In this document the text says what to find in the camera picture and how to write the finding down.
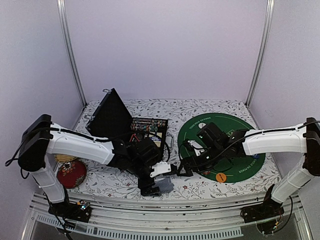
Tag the woven wicker basket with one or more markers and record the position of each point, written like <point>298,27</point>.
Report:
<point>62,158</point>

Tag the white dealer button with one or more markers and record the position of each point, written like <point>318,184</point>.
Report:
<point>201,125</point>

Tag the black poker chip case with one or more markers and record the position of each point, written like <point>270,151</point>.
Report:
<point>112,119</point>

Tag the green poker felt mat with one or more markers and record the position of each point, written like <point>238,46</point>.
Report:
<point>236,169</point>

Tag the orange big blind button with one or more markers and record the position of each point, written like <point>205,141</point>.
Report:
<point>221,177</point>

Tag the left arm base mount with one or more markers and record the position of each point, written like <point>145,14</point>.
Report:
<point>80,211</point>

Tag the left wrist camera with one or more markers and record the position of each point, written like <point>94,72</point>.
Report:
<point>161,168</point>

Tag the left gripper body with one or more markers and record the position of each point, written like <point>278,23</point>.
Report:
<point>146,185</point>

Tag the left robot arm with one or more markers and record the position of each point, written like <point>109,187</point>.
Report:
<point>43,137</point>

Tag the red triangle all-in marker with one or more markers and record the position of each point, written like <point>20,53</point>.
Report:
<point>135,138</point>

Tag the front aluminium rail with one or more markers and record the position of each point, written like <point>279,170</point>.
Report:
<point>193,219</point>

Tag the poker chip row far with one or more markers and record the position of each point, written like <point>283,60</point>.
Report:
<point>148,124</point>

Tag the floral tablecloth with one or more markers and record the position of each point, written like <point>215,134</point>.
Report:
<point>102,181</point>

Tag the boxed playing cards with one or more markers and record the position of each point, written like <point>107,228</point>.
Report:
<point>156,137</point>

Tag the right aluminium frame post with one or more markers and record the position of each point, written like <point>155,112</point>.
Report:
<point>270,4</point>

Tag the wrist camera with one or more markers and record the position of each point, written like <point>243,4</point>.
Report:
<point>161,168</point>
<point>196,147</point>

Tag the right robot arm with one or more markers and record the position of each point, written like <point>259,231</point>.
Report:
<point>303,138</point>

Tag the blue playing card deck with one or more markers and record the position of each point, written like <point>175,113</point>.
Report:
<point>165,184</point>

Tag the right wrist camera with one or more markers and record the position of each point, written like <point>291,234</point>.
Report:
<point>196,147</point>

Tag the left aluminium frame post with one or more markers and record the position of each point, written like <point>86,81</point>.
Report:
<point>61,7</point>

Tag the red embroidered round cushion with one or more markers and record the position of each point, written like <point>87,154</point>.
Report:
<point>72,174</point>

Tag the aluminium frame post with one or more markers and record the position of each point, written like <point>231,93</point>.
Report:
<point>270,4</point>
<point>61,7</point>

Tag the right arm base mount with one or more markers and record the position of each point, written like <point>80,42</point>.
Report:
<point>267,216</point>

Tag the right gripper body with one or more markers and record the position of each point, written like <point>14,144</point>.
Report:
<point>207,164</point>

